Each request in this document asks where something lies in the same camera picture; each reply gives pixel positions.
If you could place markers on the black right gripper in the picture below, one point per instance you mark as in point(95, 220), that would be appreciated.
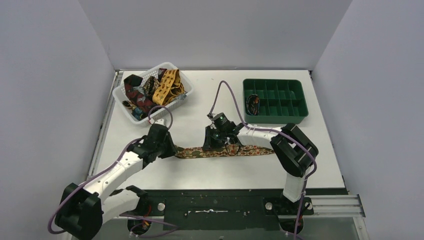
point(209, 140)

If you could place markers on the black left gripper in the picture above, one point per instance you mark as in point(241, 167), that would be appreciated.
point(168, 147)

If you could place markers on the beige paisley patterned tie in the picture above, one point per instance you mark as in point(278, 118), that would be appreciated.
point(231, 150)

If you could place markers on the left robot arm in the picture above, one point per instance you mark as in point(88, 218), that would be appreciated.
point(85, 207)

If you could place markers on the yellow patterned tie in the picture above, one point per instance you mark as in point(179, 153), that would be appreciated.
point(169, 89)

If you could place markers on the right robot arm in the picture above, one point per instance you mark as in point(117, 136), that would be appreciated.
point(294, 150)

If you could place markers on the white plastic basket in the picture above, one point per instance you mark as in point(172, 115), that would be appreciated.
point(119, 92)

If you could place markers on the dark red patterned tie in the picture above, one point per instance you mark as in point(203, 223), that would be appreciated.
point(136, 96)

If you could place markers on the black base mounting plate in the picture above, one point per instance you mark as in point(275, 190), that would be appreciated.
point(222, 209)

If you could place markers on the dark brown patterned tie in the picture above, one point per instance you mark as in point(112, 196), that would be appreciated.
point(153, 82)

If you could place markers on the green divided plastic tray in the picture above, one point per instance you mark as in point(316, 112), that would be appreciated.
point(282, 101)

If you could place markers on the aluminium rail frame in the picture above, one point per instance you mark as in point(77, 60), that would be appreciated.
point(335, 218)

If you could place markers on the rolled dark patterned tie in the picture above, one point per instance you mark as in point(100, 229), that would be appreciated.
point(252, 105)

